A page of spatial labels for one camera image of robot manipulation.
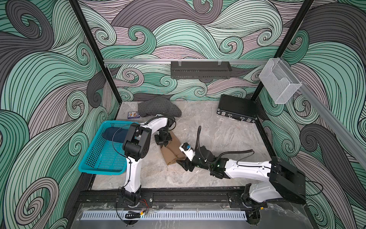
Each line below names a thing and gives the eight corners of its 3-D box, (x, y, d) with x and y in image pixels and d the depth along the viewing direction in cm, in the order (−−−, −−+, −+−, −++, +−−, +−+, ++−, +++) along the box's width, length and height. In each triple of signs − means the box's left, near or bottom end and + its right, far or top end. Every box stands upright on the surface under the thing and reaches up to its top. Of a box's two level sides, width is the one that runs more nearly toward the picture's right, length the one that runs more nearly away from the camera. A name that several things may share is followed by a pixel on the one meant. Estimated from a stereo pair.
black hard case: (216, 116, 113) (217, 111, 109) (220, 96, 128) (221, 91, 124) (254, 125, 107) (257, 120, 103) (253, 103, 122) (256, 98, 118)
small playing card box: (127, 118, 112) (126, 116, 110) (129, 113, 116) (128, 111, 114) (139, 118, 112) (139, 116, 110) (141, 113, 116) (140, 111, 114)
